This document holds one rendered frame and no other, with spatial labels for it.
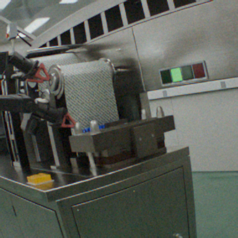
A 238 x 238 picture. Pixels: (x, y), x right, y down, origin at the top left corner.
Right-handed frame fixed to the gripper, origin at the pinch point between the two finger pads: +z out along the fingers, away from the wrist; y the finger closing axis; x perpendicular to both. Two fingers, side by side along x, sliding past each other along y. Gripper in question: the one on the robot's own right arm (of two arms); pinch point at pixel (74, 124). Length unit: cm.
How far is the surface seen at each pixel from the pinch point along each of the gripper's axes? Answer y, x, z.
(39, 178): 13.5, -26.0, -15.5
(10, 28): -57, 52, -31
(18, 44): -556, 254, 101
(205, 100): -144, 124, 233
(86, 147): 15.1, -9.8, -0.9
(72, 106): 0.3, 6.4, -3.2
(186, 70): 36.0, 26.2, 19.5
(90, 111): 0.2, 7.3, 5.4
